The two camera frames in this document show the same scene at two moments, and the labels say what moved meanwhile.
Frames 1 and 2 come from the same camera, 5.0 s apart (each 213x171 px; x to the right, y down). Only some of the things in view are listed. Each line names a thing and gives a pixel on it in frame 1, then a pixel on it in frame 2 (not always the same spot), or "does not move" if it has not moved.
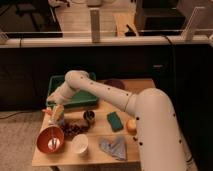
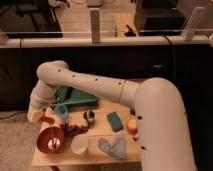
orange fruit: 131,126 does not move
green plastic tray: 82,96 does not move
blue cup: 61,120 to 61,111
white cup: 79,143 does not move
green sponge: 115,122 does not move
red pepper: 47,111 to 46,119
